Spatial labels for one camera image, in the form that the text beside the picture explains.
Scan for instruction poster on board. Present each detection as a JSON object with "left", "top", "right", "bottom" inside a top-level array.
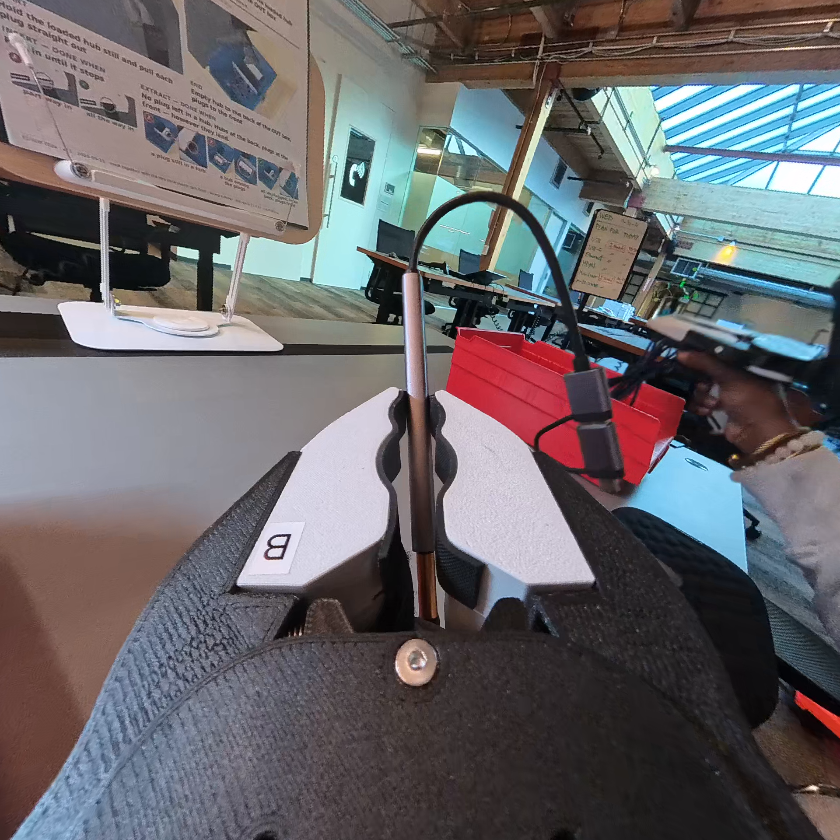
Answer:
[{"left": 0, "top": 0, "right": 326, "bottom": 245}]

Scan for wooden office desk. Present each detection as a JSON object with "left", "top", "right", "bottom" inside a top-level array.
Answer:
[{"left": 356, "top": 246, "right": 572, "bottom": 329}]

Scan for grey usb hub with cable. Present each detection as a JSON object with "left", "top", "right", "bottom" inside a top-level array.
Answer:
[{"left": 400, "top": 190, "right": 626, "bottom": 553}]

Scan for wooden pillar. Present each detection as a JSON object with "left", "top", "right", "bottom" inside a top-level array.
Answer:
[{"left": 487, "top": 62, "right": 562, "bottom": 271}]

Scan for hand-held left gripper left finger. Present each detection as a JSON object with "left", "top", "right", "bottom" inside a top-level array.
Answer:
[{"left": 235, "top": 386, "right": 404, "bottom": 631}]

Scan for black phone door sign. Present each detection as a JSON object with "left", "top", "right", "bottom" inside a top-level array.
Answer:
[{"left": 340, "top": 128, "right": 376, "bottom": 204}]

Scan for black cable bundle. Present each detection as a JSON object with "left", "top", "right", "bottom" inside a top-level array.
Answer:
[{"left": 607, "top": 338, "right": 690, "bottom": 408}]

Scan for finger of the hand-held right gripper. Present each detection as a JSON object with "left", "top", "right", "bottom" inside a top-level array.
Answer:
[{"left": 645, "top": 314, "right": 757, "bottom": 345}]

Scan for person's right hand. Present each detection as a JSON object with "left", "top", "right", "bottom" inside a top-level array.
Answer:
[{"left": 676, "top": 350, "right": 815, "bottom": 463}]

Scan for red plastic bin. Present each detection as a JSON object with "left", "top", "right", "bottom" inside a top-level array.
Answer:
[{"left": 446, "top": 327, "right": 686, "bottom": 488}]

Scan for whiteboard with writing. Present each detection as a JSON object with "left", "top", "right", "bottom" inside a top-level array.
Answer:
[{"left": 570, "top": 209, "right": 649, "bottom": 299}]

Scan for gold and bead bracelets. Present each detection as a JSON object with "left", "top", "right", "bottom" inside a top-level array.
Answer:
[{"left": 727, "top": 427, "right": 826, "bottom": 471}]

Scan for red plastic crate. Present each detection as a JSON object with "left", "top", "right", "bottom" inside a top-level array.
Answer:
[{"left": 794, "top": 692, "right": 840, "bottom": 737}]

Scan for person's right forearm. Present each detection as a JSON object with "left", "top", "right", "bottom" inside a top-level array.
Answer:
[{"left": 734, "top": 446, "right": 840, "bottom": 634}]

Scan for dark desk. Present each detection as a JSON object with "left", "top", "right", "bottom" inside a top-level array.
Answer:
[{"left": 0, "top": 177, "right": 221, "bottom": 312}]

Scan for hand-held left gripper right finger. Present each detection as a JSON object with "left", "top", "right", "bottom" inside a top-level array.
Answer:
[{"left": 428, "top": 390, "right": 598, "bottom": 621}]

